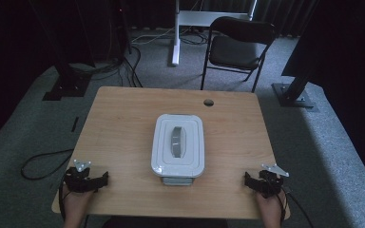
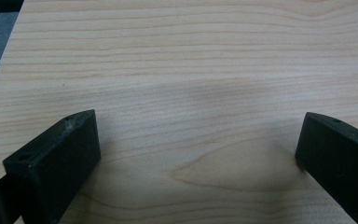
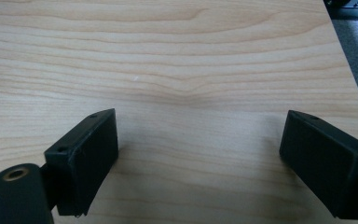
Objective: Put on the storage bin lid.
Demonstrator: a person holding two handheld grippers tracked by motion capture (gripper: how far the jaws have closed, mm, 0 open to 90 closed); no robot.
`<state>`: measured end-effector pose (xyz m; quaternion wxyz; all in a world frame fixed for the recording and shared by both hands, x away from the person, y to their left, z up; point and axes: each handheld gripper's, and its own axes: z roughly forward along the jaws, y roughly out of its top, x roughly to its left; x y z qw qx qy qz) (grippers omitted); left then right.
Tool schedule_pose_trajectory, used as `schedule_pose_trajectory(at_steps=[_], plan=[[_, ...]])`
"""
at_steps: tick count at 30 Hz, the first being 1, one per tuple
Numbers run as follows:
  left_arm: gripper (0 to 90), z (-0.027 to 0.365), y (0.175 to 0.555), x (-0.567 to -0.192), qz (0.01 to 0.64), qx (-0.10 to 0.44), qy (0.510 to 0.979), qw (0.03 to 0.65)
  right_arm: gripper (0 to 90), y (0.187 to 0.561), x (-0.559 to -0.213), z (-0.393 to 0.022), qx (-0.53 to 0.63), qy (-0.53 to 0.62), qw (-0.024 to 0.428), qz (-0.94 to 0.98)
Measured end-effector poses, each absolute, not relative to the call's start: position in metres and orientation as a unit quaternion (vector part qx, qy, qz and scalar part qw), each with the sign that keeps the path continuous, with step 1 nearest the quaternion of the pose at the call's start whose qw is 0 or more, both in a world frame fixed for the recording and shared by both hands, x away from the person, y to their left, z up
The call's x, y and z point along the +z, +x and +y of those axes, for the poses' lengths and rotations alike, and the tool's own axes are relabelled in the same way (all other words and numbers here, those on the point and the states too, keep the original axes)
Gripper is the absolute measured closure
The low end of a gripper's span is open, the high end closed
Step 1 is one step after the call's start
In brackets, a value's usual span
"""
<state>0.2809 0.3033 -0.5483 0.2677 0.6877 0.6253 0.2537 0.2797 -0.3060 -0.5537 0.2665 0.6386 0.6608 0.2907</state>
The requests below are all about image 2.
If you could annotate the black metal stand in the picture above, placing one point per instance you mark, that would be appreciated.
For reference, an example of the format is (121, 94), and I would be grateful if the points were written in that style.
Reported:
(6, 6)

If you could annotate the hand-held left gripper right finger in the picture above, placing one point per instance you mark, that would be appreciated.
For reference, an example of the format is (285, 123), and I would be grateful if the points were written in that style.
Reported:
(341, 161)

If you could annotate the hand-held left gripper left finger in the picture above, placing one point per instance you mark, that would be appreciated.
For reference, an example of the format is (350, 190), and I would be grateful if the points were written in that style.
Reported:
(59, 161)

